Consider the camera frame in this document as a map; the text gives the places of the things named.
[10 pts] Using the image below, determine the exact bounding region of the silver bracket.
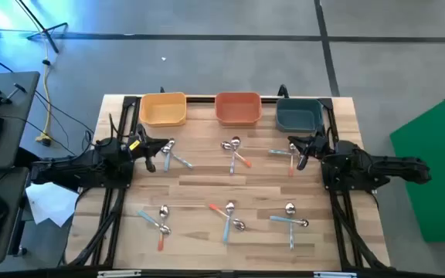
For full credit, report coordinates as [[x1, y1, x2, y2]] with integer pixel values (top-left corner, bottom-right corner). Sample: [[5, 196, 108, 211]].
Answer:
[[97, 270, 142, 278], [313, 271, 358, 278]]

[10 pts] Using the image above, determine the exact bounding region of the white paper sheet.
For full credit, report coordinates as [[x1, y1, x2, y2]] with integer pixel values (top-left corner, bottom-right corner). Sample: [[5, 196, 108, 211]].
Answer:
[[25, 181, 80, 228]]

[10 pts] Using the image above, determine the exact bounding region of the grey desk with keyboard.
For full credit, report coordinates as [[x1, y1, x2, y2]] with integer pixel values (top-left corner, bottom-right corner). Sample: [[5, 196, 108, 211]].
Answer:
[[0, 70, 41, 174]]

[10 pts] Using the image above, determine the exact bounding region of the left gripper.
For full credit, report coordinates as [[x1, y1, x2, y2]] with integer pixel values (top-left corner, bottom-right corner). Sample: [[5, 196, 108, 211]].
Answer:
[[127, 124, 170, 174]]

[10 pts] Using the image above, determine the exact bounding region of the blue plastic bin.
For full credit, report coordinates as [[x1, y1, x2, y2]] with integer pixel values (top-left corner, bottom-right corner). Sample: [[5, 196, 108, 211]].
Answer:
[[275, 97, 325, 134]]

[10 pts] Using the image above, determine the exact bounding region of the black floor cable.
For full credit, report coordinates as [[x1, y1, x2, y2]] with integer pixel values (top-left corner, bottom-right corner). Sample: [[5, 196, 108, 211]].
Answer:
[[32, 90, 96, 155]]

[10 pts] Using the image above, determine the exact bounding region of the yellow extension cable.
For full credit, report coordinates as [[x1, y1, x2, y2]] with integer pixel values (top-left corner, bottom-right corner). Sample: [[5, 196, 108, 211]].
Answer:
[[35, 32, 54, 147]]

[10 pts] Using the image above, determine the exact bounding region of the spoon with patterned blue handle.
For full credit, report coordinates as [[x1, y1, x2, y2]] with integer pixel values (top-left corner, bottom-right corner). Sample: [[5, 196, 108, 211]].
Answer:
[[269, 215, 310, 228], [285, 202, 297, 251], [161, 145, 194, 170], [229, 136, 242, 175]]

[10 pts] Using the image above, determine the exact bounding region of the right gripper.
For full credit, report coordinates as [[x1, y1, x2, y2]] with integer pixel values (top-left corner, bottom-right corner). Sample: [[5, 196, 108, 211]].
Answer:
[[287, 131, 330, 171]]

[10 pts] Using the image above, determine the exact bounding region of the black tripod stand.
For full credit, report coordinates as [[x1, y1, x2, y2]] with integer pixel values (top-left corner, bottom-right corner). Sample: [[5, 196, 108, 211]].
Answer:
[[13, 0, 70, 54]]

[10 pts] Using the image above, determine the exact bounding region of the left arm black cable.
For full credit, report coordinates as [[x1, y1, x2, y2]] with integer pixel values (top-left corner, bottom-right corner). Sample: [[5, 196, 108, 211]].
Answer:
[[107, 113, 131, 142]]

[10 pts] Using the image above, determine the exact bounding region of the black desk support bar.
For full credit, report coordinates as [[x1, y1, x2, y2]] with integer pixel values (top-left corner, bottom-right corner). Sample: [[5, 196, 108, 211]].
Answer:
[[13, 146, 34, 182]]

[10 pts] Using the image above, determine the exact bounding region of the orange plastic bin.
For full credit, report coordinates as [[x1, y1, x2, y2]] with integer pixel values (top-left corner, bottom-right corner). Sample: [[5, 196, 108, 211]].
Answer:
[[214, 91, 263, 127]]

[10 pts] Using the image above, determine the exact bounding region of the yellow plastic bin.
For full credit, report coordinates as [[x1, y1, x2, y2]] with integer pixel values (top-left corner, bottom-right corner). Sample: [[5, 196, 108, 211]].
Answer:
[[139, 91, 189, 128]]

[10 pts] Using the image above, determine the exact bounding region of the grey desk with mouse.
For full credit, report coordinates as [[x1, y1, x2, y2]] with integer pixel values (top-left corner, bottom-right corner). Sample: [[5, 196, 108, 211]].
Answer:
[[0, 167, 30, 266]]

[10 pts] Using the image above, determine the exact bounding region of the green floor mat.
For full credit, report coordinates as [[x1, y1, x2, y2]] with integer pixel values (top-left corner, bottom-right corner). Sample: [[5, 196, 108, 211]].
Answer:
[[389, 84, 445, 244]]

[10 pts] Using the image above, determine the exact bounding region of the black aluminium rig frame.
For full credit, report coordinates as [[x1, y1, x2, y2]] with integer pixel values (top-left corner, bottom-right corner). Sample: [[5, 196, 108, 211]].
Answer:
[[66, 93, 392, 271]]

